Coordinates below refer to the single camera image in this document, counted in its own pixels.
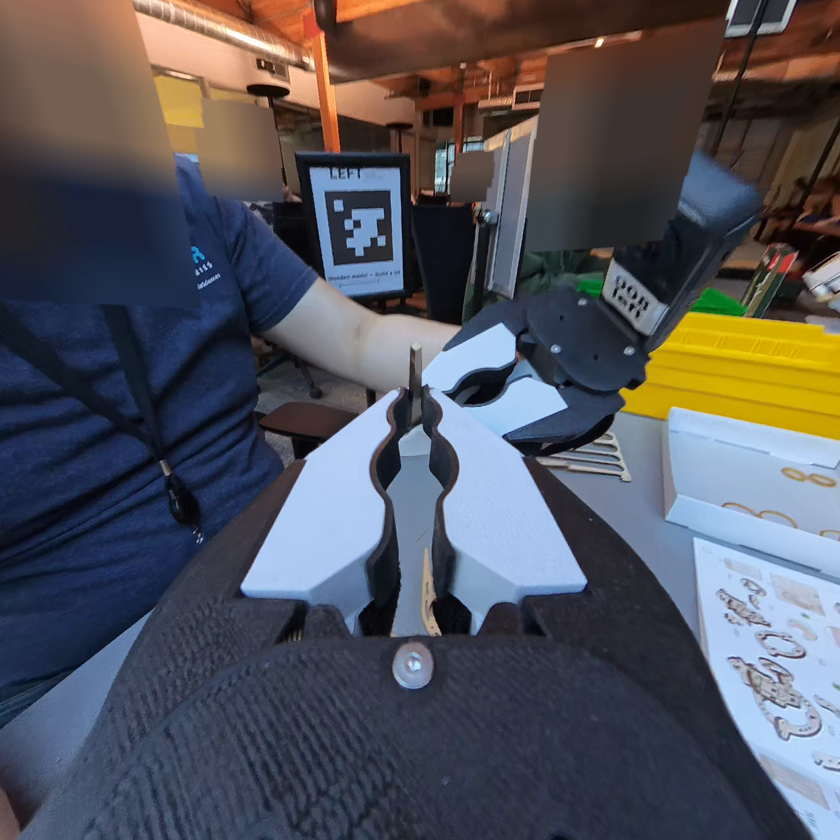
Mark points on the person's left forearm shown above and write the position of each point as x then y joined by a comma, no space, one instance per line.
341,334

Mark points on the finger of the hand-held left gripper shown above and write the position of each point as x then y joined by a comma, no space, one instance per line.
472,354
525,407

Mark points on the model instruction booklet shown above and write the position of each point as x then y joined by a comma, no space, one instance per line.
754,630

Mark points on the pale wooden sliver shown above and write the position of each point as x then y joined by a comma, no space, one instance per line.
428,590

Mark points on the yellow plastic bin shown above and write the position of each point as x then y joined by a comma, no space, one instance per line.
735,367

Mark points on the white board panel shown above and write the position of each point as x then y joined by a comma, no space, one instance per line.
512,216

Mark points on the person in navy shirt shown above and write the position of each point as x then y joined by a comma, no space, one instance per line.
98,426

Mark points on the red and green carton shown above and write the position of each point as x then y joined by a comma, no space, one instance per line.
774,275

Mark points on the green plastic tray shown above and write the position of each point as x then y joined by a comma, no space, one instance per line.
715,303

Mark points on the flat wooden fork-shaped parts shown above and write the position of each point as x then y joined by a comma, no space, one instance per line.
590,463

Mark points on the thin wooden stick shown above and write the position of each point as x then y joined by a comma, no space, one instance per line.
415,374

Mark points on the silver ventilation duct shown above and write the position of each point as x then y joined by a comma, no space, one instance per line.
223,29

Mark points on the orange steel column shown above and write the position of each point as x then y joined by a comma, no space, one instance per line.
326,98

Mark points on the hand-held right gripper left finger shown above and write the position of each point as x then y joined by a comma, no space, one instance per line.
315,518

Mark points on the white cardboard box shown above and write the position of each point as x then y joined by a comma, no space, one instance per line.
741,459

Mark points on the black framed tag sign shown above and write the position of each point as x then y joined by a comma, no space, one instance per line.
358,223

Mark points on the brown stool seat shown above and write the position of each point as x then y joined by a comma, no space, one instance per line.
305,420

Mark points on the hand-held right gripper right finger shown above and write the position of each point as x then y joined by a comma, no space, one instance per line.
505,525

